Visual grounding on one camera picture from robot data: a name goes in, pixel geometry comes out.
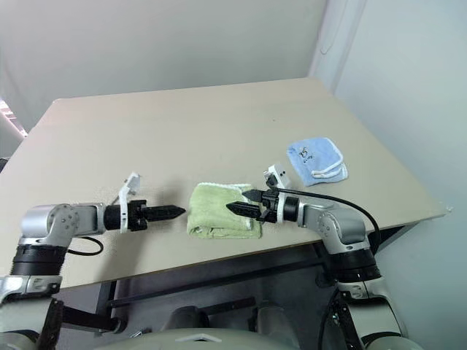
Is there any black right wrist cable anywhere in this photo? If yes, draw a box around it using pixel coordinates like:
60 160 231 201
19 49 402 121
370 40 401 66
274 187 382 251

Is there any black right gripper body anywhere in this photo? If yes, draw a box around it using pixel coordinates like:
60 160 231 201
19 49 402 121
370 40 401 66
256 188 280 225

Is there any grey robot torso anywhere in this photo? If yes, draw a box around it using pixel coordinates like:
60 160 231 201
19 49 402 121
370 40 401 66
93 327 280 350

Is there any green towel with white trim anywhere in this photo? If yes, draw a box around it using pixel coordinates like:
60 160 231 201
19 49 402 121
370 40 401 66
186 182 264 241

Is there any folded blue towel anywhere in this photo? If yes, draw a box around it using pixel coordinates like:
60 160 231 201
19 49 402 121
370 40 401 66
286 136 349 187

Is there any dark rounded robot leg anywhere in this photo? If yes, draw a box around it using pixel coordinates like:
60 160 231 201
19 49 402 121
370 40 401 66
169 305 212 333
254 299 293 333

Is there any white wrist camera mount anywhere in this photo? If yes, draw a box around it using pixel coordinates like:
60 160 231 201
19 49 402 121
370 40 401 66
261 163 292 224
116 171 143 235

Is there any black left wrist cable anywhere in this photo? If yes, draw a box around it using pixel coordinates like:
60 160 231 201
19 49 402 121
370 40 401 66
66 236 104 257

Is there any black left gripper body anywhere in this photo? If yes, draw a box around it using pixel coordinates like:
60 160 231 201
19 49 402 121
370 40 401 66
126 199 150 233

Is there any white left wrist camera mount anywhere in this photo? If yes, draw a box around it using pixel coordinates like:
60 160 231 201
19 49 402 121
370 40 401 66
116 171 143 235

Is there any black metal table frame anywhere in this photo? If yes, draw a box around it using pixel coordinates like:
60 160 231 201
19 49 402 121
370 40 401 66
57 225 406 337

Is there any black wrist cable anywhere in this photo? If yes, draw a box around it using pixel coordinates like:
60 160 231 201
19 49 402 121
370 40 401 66
274 187 382 251
66 236 104 257

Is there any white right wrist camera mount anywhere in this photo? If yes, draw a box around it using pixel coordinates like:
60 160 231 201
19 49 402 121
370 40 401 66
261 163 292 224

